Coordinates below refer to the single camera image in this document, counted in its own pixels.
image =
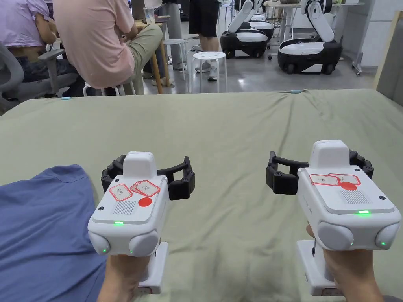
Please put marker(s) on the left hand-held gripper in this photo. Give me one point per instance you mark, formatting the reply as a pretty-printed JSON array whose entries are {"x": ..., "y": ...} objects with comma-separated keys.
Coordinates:
[{"x": 127, "y": 217}]

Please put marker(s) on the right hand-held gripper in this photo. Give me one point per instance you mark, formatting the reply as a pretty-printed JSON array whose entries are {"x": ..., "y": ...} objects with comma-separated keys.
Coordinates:
[{"x": 346, "y": 217}]

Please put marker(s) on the person's left hand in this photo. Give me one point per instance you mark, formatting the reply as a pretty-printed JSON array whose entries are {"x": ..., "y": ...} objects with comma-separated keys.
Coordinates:
[{"x": 122, "y": 280}]

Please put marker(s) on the person's right hand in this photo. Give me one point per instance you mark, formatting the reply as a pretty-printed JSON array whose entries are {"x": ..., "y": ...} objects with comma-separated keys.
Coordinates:
[{"x": 355, "y": 276}]

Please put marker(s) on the bed with pale green sheet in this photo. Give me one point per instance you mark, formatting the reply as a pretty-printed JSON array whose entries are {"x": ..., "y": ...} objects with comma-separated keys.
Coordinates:
[{"x": 220, "y": 132}]

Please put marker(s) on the blue shirt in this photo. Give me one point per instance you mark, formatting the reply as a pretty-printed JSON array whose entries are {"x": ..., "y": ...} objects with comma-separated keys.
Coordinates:
[{"x": 44, "y": 232}]

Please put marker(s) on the white and black robot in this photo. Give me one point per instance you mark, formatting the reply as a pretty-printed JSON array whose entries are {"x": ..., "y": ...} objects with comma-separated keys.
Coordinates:
[
  {"x": 310, "y": 50},
  {"x": 244, "y": 37}
]

